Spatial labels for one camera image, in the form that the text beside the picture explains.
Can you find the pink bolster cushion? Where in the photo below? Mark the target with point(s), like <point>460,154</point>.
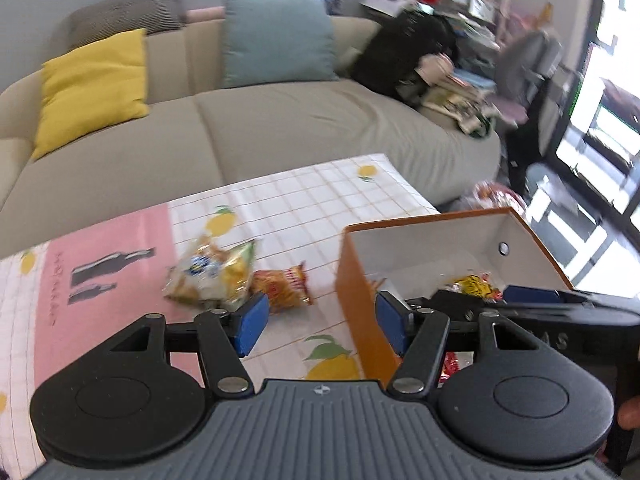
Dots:
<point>205,14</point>

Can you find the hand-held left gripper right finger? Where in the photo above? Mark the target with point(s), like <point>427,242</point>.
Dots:
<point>391,321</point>

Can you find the grey pillow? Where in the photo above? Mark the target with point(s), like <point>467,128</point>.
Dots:
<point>125,15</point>

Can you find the stack of books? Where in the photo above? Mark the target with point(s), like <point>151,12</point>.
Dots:
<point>465,87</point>

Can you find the yellow biscuit packet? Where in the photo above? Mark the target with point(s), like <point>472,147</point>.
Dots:
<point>472,285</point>

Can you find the cluttered shelf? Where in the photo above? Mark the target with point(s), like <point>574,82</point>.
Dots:
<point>465,5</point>

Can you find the green and yellow snack packet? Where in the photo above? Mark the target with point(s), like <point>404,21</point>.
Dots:
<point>239,272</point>

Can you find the printed tote bag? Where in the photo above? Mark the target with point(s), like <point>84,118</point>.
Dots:
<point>462,110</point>

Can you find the red fries snack packet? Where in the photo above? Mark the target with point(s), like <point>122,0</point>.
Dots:
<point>280,287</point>

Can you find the orange cardboard box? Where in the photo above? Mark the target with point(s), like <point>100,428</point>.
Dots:
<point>450,245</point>

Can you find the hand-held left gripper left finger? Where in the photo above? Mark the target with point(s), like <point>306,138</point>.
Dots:
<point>252,322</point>

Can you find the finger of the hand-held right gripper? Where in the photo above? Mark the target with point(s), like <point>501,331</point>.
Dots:
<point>530,294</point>
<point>460,305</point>

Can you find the black hanging cloth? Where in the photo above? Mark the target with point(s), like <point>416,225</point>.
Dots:
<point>530,135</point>

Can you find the person's right hand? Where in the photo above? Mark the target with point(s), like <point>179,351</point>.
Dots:
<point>629,412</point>

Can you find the beige sofa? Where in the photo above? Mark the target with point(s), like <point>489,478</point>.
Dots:
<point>280,130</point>

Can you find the grey office chair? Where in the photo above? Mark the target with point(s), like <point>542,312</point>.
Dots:
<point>525,67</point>

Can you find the red printed plastic bag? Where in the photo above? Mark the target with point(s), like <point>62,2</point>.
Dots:
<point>492,196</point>

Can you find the pink cloth bundle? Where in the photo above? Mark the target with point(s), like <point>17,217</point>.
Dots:
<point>435,67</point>

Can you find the pink and white checked tablecloth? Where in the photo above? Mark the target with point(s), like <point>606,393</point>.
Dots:
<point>125,270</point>

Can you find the black backpack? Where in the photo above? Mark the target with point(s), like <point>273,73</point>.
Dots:
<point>400,55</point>

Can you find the yellow pillow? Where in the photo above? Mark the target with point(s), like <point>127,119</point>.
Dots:
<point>92,87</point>

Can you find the white and yellow chips packet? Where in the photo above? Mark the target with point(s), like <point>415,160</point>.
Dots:
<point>197,272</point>

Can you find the light blue pillow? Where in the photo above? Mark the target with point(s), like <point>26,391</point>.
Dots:
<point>277,40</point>

